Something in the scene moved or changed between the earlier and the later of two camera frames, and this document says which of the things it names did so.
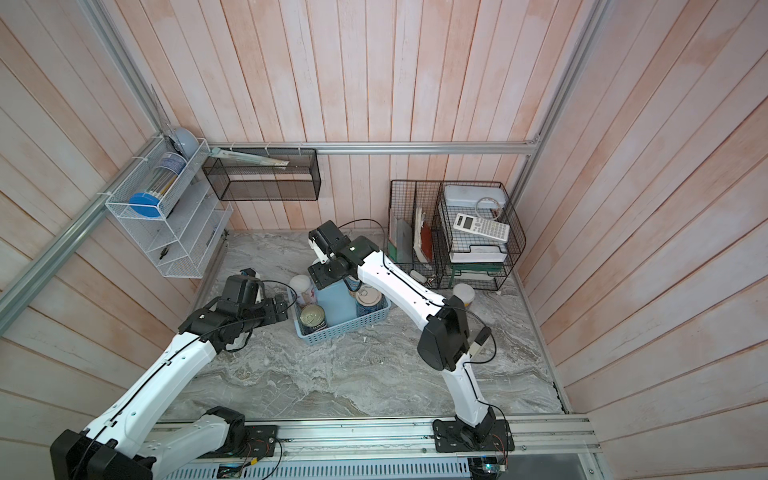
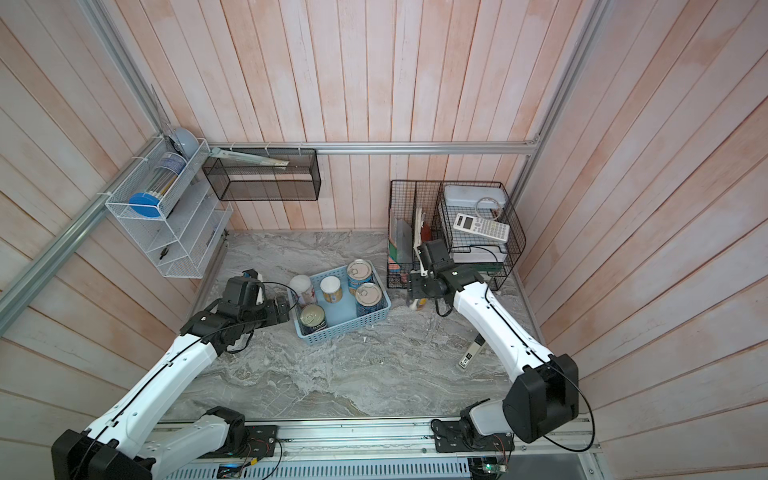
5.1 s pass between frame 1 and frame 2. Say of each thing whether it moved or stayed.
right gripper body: moved
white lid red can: stayed
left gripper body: stayed
